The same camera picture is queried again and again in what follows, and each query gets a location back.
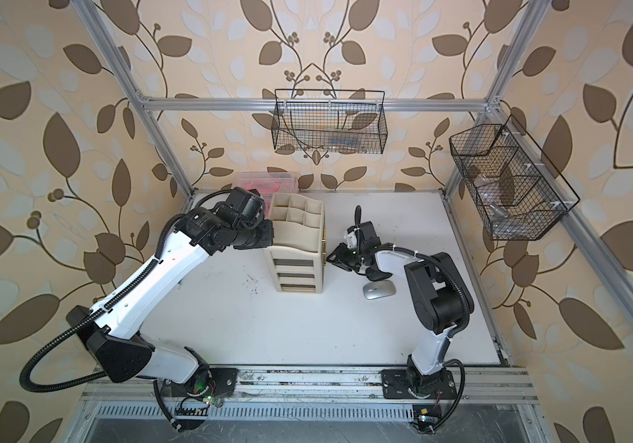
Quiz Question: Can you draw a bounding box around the silver computer mouse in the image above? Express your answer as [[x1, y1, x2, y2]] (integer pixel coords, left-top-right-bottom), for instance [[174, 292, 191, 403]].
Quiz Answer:
[[363, 280, 397, 300]]

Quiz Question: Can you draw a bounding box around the beige drawer organizer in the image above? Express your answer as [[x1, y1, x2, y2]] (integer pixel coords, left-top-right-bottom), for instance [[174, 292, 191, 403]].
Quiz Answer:
[[264, 193, 326, 293]]

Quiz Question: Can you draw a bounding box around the black computer mouse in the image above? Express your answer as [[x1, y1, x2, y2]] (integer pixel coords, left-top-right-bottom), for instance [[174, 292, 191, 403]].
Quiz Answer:
[[365, 265, 392, 282]]

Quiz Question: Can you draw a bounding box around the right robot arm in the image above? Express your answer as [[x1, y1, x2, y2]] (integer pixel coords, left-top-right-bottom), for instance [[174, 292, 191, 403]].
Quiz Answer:
[[327, 206, 475, 398]]

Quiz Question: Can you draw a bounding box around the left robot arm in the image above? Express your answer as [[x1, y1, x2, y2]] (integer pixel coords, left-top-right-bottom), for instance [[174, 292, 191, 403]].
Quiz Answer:
[[19, 188, 274, 397]]

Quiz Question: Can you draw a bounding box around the pink plastic toolbox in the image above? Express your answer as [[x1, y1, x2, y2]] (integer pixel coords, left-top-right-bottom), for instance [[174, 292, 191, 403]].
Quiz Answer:
[[233, 172, 299, 200]]

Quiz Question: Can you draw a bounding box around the back wire basket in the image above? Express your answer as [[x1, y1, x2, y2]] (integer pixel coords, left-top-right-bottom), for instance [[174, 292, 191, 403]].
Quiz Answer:
[[270, 88, 389, 154]]

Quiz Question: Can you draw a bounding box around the wire basket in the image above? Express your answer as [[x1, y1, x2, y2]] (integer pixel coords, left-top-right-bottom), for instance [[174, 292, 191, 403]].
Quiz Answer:
[[449, 116, 581, 241], [270, 88, 389, 154]]

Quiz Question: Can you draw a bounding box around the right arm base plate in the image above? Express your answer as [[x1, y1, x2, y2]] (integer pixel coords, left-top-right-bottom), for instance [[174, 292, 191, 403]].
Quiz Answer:
[[380, 369, 457, 402]]

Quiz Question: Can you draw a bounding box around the right wire basket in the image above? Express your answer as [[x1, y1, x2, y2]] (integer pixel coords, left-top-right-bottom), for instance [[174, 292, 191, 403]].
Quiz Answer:
[[449, 116, 581, 241]]

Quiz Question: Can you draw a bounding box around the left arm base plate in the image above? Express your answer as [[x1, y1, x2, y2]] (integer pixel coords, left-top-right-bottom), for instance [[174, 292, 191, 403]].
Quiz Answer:
[[160, 367, 239, 399]]

